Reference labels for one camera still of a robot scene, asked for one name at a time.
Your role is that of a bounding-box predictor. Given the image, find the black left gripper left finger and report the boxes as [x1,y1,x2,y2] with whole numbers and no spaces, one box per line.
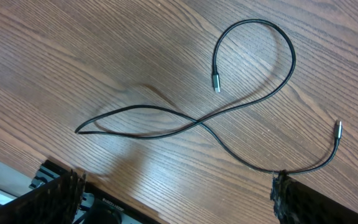
[0,170,86,224]

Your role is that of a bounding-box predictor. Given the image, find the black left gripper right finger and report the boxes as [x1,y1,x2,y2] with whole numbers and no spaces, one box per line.
[270,172,358,224]

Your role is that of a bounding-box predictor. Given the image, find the long black USB-C cable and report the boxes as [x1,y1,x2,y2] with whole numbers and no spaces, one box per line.
[74,18,344,175]

